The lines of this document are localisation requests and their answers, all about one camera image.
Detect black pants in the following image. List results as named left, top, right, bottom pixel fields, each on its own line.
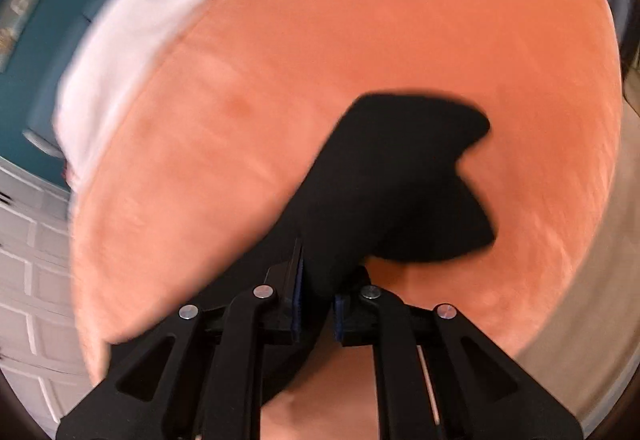
left=204, top=93, right=496, bottom=401

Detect white bed sheet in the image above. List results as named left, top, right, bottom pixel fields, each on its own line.
left=52, top=0, right=206, bottom=194

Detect orange plush bed blanket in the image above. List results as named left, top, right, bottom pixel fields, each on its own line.
left=54, top=0, right=622, bottom=439

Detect white panelled wardrobe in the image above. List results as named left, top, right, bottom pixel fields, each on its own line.
left=1, top=159, right=91, bottom=438

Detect blue padded headboard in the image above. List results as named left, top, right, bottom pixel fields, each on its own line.
left=0, top=0, right=222, bottom=179

